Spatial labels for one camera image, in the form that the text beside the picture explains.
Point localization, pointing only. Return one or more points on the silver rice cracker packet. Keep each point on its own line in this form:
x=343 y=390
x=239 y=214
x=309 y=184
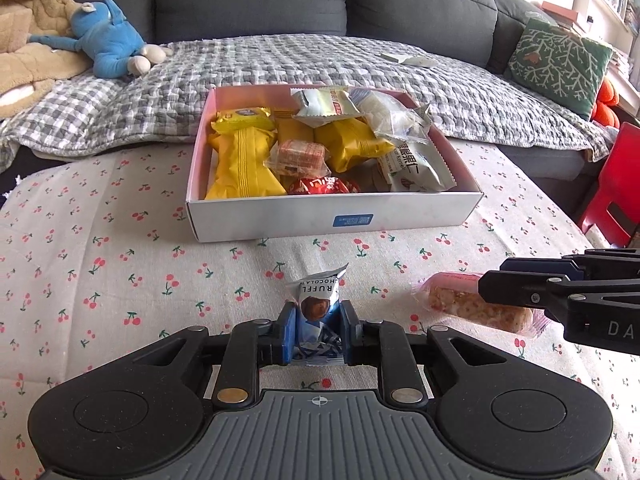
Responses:
x=385 y=112

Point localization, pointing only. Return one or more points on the yellow blue-label cracker packet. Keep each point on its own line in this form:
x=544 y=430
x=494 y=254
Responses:
x=240 y=119

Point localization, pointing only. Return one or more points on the red candy packet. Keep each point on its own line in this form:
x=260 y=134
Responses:
x=325 y=186

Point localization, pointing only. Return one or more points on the white paper packet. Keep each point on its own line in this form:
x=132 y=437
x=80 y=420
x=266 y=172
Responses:
x=410 y=59

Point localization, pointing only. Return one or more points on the pink cardboard box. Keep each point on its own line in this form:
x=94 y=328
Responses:
x=300 y=220

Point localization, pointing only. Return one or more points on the pink nougat bar packet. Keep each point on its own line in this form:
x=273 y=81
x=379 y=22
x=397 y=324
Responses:
x=460 y=305

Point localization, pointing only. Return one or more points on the stack of books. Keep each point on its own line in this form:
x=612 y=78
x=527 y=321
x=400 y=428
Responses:
x=562 y=15

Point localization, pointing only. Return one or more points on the small golden snack packet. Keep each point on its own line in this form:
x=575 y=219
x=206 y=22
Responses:
x=295 y=132

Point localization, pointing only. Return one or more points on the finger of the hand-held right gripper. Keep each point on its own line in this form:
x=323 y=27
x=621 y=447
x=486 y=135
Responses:
x=515 y=287
x=610 y=262

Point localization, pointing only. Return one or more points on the clear orange wafer packet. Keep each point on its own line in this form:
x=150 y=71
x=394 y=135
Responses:
x=300 y=156

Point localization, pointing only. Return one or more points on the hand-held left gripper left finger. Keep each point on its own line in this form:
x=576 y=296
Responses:
x=289 y=335

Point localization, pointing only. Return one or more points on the blue chocolate truffle packet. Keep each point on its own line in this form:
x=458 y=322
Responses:
x=320 y=300

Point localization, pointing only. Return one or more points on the red plastic chair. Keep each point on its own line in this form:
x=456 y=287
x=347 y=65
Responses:
x=615 y=195

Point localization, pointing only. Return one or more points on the grey checked quilt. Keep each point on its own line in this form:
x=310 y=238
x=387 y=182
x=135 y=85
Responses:
x=250 y=65

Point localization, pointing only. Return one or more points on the orange plush cushion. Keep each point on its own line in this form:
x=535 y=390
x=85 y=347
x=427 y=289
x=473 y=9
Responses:
x=605 y=105

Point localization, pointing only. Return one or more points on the beige fleece blanket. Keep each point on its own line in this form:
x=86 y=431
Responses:
x=30 y=60

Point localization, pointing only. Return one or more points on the cherry print tablecloth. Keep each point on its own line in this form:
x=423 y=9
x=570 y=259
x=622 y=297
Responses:
x=100 y=260

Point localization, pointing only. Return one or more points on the green patterned cushion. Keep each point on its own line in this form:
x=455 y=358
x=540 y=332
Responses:
x=555 y=65

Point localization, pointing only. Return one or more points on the grey sofa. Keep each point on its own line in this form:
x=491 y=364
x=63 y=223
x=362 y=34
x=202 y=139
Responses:
x=250 y=0

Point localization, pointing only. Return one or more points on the white red-label snack packet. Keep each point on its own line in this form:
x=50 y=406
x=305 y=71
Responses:
x=325 y=105

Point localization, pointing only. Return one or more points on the white green nut packet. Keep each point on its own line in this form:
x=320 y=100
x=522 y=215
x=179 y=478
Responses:
x=415 y=167

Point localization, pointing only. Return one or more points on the large yellow snack packet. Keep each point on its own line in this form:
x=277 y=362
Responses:
x=240 y=170
x=350 y=142

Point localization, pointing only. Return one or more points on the blue plush toy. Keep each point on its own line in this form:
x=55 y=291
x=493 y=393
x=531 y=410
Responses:
x=110 y=40

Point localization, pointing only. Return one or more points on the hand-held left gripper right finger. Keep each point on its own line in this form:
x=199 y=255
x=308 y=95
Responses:
x=349 y=335

